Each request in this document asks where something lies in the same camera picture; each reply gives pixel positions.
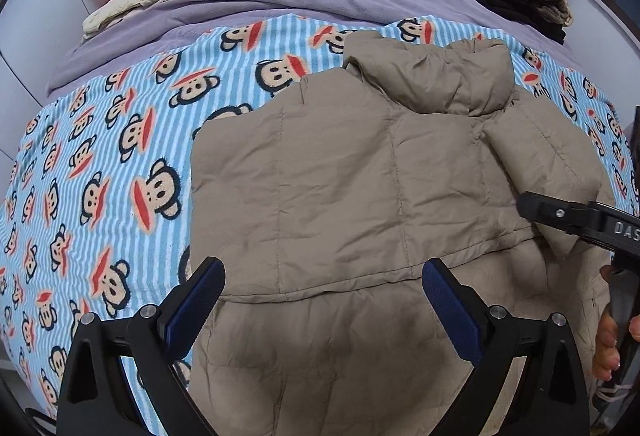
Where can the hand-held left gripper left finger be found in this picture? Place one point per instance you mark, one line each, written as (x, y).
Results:
(201, 300)

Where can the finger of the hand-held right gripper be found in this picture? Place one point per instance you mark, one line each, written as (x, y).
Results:
(550, 212)

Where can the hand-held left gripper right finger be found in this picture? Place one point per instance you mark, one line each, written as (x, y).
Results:
(445, 311)

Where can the khaki puffer jacket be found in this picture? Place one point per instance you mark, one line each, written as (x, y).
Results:
(350, 191)

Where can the person's right hand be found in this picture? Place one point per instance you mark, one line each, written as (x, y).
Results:
(606, 346)

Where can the monkey print striped blanket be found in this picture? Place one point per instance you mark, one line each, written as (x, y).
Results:
(100, 140)

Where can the black folded garment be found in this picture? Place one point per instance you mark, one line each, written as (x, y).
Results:
(500, 3)

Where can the white cabinet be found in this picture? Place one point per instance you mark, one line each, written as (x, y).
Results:
(30, 30)

